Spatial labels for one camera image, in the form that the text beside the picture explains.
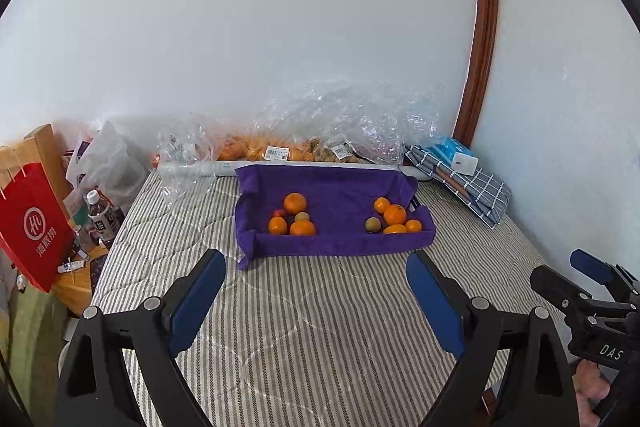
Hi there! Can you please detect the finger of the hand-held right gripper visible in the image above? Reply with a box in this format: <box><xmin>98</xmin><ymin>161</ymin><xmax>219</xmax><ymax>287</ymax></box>
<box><xmin>530</xmin><ymin>265</ymin><xmax>593</xmax><ymax>313</ymax></box>
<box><xmin>570</xmin><ymin>248</ymin><xmax>626</xmax><ymax>293</ymax></box>

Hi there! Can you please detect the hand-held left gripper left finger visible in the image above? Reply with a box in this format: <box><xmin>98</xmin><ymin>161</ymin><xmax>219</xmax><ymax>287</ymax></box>
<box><xmin>55</xmin><ymin>248</ymin><xmax>227</xmax><ymax>427</ymax></box>

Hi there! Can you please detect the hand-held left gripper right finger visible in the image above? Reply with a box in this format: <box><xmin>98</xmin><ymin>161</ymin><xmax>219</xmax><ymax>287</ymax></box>
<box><xmin>406</xmin><ymin>250</ymin><xmax>581</xmax><ymax>427</ymax></box>

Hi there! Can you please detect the purple towel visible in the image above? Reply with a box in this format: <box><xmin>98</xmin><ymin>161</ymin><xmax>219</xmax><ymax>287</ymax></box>
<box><xmin>235</xmin><ymin>163</ymin><xmax>437</xmax><ymax>271</ymax></box>

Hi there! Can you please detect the large orange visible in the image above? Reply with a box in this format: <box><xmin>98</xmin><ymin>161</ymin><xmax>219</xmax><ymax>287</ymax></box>
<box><xmin>283</xmin><ymin>192</ymin><xmax>308</xmax><ymax>216</ymax></box>

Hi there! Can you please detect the clear bag of brown fruits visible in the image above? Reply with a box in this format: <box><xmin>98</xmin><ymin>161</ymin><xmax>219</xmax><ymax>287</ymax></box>
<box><xmin>307</xmin><ymin>137</ymin><xmax>361</xmax><ymax>165</ymax></box>

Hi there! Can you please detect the person's right hand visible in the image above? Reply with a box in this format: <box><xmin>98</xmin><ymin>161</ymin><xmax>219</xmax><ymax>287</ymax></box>
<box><xmin>575</xmin><ymin>359</ymin><xmax>618</xmax><ymax>427</ymax></box>

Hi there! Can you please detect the grey checked cloth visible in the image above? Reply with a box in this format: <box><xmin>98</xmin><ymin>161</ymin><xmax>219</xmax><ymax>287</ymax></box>
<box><xmin>404</xmin><ymin>144</ymin><xmax>513</xmax><ymax>229</ymax></box>

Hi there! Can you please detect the wooden nightstand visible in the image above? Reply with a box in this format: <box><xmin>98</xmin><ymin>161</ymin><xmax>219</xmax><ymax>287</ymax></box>
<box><xmin>52</xmin><ymin>247</ymin><xmax>108</xmax><ymax>315</ymax></box>

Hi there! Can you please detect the plastic bottle with dark label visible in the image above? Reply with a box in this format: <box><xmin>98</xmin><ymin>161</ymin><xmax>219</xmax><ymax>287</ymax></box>
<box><xmin>85</xmin><ymin>189</ymin><xmax>121</xmax><ymax>243</ymax></box>

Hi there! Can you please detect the white long tube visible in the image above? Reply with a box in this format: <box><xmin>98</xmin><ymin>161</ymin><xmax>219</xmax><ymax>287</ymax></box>
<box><xmin>157</xmin><ymin>160</ymin><xmax>433</xmax><ymax>182</ymax></box>

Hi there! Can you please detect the blue and white tissue pack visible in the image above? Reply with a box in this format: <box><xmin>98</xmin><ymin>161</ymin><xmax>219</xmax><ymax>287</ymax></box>
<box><xmin>430</xmin><ymin>136</ymin><xmax>480</xmax><ymax>172</ymax></box>

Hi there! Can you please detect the empty clear plastic bag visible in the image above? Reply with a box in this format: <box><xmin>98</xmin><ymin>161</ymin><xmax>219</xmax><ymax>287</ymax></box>
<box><xmin>157</xmin><ymin>124</ymin><xmax>221</xmax><ymax>208</ymax></box>

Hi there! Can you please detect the clear bag of oranges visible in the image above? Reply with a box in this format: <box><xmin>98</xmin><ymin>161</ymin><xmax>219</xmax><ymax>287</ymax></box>
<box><xmin>217</xmin><ymin>132</ymin><xmax>313</xmax><ymax>164</ymax></box>

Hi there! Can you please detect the white plastic bag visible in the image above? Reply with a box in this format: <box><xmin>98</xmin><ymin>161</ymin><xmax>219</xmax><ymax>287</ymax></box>
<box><xmin>65</xmin><ymin>121</ymin><xmax>148</xmax><ymax>218</ymax></box>

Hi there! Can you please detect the green cloth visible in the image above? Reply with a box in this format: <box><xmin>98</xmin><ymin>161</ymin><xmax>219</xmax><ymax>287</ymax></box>
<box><xmin>0</xmin><ymin>287</ymin><xmax>66</xmax><ymax>388</ymax></box>

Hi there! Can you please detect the red paper bag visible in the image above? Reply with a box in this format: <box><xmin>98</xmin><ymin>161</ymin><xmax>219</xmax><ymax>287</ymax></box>
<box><xmin>0</xmin><ymin>162</ymin><xmax>76</xmax><ymax>294</ymax></box>

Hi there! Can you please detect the large crinkled clear plastic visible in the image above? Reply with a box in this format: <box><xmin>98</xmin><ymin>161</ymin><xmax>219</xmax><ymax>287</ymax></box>
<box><xmin>252</xmin><ymin>79</ymin><xmax>446</xmax><ymax>168</ymax></box>

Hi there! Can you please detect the brown wooden door frame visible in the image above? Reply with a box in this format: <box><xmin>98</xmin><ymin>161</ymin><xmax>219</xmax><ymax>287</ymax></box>
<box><xmin>452</xmin><ymin>0</ymin><xmax>501</xmax><ymax>150</ymax></box>

